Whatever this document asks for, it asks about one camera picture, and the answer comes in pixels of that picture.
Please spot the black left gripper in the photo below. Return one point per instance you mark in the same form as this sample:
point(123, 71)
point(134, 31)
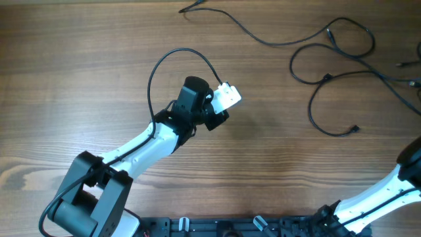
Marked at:
point(218, 119)

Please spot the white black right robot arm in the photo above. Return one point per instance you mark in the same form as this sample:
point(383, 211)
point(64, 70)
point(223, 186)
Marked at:
point(350, 217)

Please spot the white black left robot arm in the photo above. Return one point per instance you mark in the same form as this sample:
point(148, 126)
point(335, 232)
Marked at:
point(92, 197)

